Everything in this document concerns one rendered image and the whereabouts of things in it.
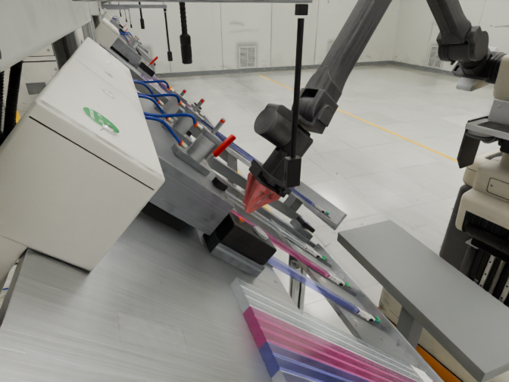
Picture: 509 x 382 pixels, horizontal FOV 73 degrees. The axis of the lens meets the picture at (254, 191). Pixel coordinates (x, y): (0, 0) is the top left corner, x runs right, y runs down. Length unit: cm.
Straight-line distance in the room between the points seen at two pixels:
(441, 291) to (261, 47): 797
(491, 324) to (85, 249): 105
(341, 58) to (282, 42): 820
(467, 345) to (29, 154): 100
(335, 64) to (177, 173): 47
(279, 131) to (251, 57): 803
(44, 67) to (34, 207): 128
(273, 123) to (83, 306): 49
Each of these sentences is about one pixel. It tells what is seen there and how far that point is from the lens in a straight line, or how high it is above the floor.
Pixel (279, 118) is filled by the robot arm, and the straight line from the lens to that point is 65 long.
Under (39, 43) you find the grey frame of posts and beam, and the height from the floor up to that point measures 131.
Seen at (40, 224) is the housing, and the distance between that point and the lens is 23.
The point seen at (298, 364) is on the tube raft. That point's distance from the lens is 34.
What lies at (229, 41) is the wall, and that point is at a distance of 847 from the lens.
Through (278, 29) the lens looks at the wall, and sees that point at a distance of 888.
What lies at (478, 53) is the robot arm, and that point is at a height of 122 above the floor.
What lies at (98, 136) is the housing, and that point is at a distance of 21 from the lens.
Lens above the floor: 133
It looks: 28 degrees down
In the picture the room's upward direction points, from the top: straight up
